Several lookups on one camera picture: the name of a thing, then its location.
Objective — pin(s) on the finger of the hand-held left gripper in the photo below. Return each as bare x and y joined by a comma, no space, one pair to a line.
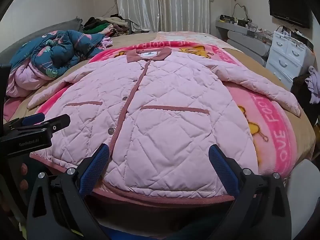
32,118
56,122

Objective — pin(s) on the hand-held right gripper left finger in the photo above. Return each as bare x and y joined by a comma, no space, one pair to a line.
100,161

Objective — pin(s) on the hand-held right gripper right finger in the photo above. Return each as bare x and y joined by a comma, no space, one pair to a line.
220,162

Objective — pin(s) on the pink quilted jacket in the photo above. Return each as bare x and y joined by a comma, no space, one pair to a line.
162,117

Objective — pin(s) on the dark clothes heap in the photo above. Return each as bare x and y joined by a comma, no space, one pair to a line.
301,92

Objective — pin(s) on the pile of clothes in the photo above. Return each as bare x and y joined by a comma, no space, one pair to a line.
105,26

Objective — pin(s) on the person's left hand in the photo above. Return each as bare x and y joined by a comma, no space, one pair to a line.
24,168

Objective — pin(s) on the pink printed blanket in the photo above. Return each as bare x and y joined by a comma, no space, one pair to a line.
275,130

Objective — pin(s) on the blue floral duvet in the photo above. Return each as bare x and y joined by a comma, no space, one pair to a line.
62,47

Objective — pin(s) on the grey headboard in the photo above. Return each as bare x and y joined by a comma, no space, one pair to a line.
37,32

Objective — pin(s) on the lilac cloth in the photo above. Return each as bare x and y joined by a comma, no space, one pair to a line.
314,85

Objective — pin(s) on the white drawer cabinet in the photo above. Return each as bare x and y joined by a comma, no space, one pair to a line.
285,55

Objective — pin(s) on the pale pink patterned cloth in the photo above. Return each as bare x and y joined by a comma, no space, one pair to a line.
185,37

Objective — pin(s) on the white curtain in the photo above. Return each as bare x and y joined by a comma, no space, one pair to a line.
162,5

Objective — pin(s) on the black television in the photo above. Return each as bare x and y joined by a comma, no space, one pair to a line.
287,7

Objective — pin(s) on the grey wall shelf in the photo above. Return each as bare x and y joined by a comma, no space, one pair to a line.
240,33

